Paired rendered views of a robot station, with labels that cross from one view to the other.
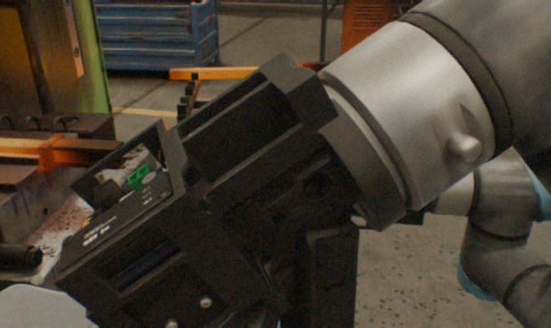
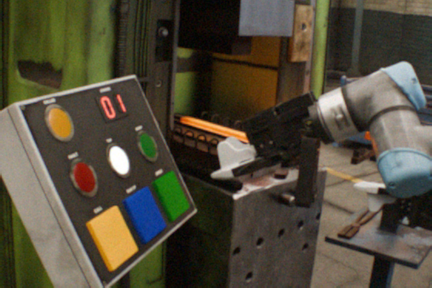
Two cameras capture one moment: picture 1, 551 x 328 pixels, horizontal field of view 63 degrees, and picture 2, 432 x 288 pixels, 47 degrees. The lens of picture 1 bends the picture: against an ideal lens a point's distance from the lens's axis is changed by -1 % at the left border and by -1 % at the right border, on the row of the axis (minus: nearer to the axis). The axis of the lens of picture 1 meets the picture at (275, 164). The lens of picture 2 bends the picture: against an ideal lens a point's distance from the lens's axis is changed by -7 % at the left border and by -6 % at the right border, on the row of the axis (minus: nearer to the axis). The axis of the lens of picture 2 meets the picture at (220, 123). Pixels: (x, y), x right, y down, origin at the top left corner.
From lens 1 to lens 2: 67 cm
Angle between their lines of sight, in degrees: 38
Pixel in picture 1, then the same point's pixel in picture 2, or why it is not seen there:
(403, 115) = (325, 106)
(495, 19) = (354, 88)
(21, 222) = not seen: hidden behind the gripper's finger
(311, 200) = (306, 128)
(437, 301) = not seen: outside the picture
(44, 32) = (288, 87)
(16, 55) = (269, 96)
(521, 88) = (356, 106)
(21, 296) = (233, 140)
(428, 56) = (337, 94)
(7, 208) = not seen: hidden behind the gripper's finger
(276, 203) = (296, 126)
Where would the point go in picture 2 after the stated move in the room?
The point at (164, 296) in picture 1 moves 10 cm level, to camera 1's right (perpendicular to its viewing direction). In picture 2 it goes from (262, 137) to (319, 150)
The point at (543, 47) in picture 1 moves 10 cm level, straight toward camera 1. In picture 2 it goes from (362, 96) to (304, 96)
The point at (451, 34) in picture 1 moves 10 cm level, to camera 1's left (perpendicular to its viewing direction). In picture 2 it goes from (345, 90) to (287, 79)
